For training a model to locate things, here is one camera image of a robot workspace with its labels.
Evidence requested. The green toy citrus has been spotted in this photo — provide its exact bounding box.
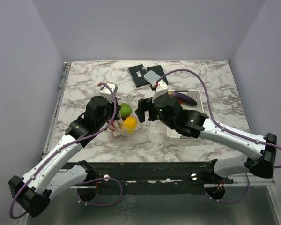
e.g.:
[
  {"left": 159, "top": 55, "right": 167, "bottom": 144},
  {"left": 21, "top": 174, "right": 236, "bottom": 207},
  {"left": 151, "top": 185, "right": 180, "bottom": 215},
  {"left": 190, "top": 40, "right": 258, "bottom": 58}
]
[{"left": 120, "top": 103, "right": 132, "bottom": 118}]

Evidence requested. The yellow toy lemon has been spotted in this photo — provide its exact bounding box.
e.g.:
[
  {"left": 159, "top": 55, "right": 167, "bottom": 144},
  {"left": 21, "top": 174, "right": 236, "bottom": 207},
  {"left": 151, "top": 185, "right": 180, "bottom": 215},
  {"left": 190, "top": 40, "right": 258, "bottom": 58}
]
[{"left": 121, "top": 116, "right": 137, "bottom": 134}]

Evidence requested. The clear polka dot zip bag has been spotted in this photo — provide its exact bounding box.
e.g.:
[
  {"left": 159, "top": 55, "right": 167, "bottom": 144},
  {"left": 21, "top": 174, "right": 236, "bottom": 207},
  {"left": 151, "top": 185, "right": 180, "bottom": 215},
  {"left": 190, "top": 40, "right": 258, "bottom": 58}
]
[{"left": 108, "top": 101, "right": 141, "bottom": 137}]

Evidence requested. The purple toy eggplant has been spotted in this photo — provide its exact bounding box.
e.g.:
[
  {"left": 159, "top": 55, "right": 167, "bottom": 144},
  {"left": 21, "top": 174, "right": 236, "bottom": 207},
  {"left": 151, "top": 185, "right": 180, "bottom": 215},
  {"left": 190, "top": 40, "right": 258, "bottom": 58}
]
[{"left": 168, "top": 91, "right": 197, "bottom": 107}]

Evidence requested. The red yellow toy fruit cluster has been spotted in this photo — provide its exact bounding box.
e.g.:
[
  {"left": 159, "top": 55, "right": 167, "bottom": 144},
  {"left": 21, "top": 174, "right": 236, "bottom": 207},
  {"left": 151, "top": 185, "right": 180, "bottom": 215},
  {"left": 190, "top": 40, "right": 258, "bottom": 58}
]
[{"left": 109, "top": 120, "right": 121, "bottom": 136}]

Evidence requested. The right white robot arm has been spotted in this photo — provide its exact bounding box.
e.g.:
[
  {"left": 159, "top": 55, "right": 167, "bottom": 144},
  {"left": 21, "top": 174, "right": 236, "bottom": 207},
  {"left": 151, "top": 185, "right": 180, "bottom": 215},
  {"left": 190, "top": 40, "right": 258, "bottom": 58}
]
[{"left": 135, "top": 94, "right": 277, "bottom": 183}]

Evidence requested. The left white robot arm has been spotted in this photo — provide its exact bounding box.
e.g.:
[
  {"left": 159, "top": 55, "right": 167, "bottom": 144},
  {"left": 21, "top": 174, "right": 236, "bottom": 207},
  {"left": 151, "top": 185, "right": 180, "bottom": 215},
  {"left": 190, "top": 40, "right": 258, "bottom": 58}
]
[{"left": 8, "top": 94, "right": 120, "bottom": 219}]

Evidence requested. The white perforated plastic basket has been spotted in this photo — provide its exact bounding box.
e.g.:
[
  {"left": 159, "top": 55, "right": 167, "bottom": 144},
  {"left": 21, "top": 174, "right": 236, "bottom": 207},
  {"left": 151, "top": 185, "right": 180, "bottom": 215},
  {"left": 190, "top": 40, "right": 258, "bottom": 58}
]
[{"left": 166, "top": 89, "right": 204, "bottom": 141}]

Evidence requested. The white grey small device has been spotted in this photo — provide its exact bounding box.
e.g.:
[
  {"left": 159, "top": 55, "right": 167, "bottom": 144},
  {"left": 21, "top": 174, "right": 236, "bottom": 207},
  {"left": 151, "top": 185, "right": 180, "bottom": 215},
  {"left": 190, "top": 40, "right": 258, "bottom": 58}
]
[{"left": 143, "top": 70, "right": 161, "bottom": 86}]

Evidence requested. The black box with label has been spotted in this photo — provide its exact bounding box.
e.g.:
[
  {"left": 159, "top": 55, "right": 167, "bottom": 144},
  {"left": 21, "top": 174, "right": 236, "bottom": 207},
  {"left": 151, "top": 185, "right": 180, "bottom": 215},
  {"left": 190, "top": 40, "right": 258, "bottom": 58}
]
[{"left": 128, "top": 64, "right": 149, "bottom": 88}]

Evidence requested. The black flat box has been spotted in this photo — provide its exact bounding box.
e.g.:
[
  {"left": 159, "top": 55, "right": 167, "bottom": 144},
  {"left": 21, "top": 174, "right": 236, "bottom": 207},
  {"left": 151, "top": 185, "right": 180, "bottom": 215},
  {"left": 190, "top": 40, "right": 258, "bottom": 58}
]
[{"left": 147, "top": 65, "right": 164, "bottom": 77}]

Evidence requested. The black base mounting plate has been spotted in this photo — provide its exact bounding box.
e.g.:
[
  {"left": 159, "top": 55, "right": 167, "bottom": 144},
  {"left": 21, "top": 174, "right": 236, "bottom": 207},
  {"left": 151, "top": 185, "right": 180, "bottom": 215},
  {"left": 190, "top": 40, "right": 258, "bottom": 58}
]
[{"left": 60, "top": 160, "right": 249, "bottom": 196}]

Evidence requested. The aluminium extrusion right front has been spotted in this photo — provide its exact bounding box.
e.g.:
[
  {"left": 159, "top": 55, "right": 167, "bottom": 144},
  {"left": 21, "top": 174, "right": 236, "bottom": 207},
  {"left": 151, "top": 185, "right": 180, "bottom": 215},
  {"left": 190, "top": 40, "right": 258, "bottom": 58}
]
[{"left": 229, "top": 173, "right": 275, "bottom": 186}]

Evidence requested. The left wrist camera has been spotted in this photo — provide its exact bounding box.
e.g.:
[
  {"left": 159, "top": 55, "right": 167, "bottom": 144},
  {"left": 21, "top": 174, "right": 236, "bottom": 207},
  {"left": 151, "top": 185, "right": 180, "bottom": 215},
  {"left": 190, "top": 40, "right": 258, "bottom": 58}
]
[{"left": 98, "top": 83, "right": 118, "bottom": 103}]

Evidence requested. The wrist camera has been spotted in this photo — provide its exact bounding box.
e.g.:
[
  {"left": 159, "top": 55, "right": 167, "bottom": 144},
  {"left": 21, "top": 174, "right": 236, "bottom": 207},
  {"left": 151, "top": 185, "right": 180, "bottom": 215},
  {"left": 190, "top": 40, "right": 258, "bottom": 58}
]
[
  {"left": 152, "top": 81, "right": 168, "bottom": 103},
  {"left": 98, "top": 83, "right": 118, "bottom": 103}
]

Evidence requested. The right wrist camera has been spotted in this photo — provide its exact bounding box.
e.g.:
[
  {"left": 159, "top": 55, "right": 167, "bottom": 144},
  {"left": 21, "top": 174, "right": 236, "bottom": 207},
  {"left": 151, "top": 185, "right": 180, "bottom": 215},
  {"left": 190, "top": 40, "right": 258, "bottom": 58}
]
[{"left": 152, "top": 81, "right": 168, "bottom": 103}]

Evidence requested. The aluminium rail left edge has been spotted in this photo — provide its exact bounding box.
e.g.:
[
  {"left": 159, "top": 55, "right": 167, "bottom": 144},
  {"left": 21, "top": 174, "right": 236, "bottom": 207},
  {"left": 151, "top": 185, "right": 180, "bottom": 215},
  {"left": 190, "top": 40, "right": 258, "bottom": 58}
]
[{"left": 42, "top": 61, "right": 72, "bottom": 157}]

